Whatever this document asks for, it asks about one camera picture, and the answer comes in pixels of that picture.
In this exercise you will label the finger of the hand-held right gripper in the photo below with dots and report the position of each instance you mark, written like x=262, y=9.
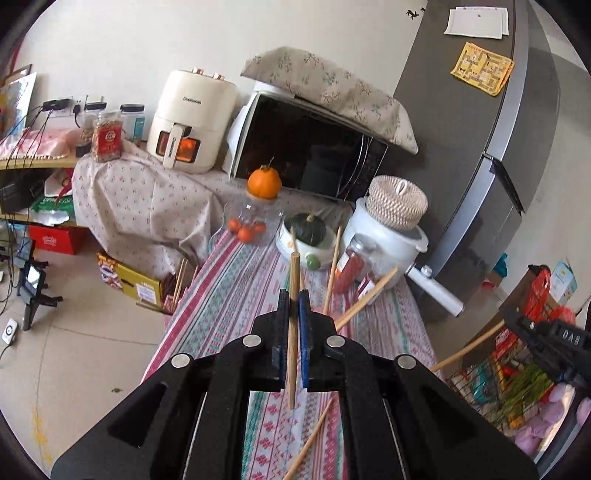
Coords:
x=526, y=328

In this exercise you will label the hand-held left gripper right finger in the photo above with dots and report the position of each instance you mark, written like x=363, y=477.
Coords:
x=304, y=332

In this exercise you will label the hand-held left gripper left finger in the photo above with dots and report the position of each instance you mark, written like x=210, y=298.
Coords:
x=280, y=332

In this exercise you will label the light wooden chopstick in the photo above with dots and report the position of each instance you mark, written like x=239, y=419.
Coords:
x=466, y=347
x=294, y=277
x=333, y=263
x=309, y=438
x=369, y=297

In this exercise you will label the red plastic bag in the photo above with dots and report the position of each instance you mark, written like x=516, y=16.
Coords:
x=538, y=295
x=563, y=316

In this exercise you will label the bunch of green beans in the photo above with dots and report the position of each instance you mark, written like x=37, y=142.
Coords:
x=526, y=387

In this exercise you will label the light blue box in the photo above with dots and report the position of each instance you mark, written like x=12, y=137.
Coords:
x=564, y=281

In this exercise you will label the patterned striped tablecloth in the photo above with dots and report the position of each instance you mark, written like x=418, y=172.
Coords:
x=231, y=295

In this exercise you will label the white bowl with green knob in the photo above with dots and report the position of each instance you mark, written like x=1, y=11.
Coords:
x=318, y=258

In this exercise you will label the small red-label spice jar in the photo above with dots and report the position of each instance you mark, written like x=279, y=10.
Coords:
x=367, y=286

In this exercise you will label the tall jar of red berries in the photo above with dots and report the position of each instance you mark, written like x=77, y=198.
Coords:
x=353, y=263

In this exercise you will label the dark green squash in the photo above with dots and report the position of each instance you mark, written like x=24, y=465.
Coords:
x=308, y=230

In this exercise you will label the small red tomato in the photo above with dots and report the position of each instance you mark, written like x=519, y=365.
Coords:
x=245, y=234
x=259, y=227
x=234, y=225

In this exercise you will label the thin brown sticks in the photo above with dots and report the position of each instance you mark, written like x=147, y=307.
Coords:
x=178, y=286

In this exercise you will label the clear glass jar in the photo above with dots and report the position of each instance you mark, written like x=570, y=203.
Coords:
x=251, y=212

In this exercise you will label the orange fruit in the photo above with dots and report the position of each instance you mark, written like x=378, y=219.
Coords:
x=264, y=182

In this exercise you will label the colourful cardboard box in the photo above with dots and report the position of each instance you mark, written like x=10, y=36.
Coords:
x=129, y=284

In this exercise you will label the woven basket lid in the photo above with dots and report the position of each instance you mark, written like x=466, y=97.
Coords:
x=397, y=201

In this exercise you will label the grey refrigerator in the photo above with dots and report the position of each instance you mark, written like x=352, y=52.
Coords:
x=461, y=161

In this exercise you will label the black microwave oven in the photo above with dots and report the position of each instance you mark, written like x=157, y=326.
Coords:
x=314, y=147

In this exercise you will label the floral cabinet cover cloth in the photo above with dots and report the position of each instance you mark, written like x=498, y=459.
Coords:
x=138, y=207

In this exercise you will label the red box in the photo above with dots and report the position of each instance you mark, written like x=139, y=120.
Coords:
x=57, y=240

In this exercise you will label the cream air fryer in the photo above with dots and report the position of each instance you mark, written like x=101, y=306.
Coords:
x=194, y=106

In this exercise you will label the floral pillow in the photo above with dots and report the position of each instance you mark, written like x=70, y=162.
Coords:
x=332, y=87

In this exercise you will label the phone on black stand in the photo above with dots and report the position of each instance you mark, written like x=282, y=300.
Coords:
x=34, y=281

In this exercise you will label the black-lid storage jar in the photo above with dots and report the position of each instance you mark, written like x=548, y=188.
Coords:
x=92, y=122
x=133, y=122

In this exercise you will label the red-label snack jar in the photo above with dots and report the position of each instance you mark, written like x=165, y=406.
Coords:
x=107, y=141

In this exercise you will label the green and white bag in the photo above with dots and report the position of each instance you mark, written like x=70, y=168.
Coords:
x=53, y=207

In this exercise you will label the yellow paper sheet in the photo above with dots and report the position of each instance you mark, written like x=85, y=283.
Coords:
x=482, y=69

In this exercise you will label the small white floor device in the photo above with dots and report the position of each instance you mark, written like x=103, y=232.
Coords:
x=9, y=332

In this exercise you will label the wooden shelf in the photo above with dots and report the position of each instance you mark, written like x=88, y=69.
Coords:
x=37, y=164

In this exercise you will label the pink cloth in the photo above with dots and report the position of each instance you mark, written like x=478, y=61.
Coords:
x=41, y=143

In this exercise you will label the white paper sheet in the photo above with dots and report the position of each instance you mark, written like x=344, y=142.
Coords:
x=475, y=23

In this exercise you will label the black power adaptor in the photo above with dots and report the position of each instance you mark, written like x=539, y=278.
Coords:
x=57, y=105

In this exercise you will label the framed picture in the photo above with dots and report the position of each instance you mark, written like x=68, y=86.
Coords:
x=16, y=101

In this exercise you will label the white wall socket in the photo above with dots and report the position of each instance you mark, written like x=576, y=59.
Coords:
x=79, y=105

